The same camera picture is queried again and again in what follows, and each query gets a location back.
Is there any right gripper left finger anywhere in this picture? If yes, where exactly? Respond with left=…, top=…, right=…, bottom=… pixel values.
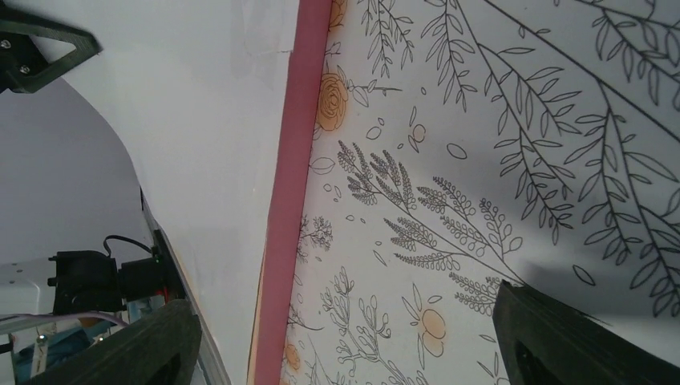
left=25, top=300, right=202, bottom=385

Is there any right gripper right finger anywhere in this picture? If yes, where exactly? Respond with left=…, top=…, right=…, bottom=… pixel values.
left=492, top=281, right=679, bottom=385

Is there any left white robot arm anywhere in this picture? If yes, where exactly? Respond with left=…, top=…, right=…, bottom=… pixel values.
left=1, top=6, right=176, bottom=333

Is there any sunset photo print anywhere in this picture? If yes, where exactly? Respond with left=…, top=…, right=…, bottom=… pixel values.
left=14, top=1, right=299, bottom=384

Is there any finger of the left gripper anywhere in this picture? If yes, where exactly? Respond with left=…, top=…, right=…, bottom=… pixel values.
left=1, top=15, right=102, bottom=94

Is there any floral table cloth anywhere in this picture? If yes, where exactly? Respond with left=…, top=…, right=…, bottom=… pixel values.
left=279, top=1, right=679, bottom=384

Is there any pink photo frame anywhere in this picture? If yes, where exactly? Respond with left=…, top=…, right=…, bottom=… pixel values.
left=247, top=1, right=332, bottom=384

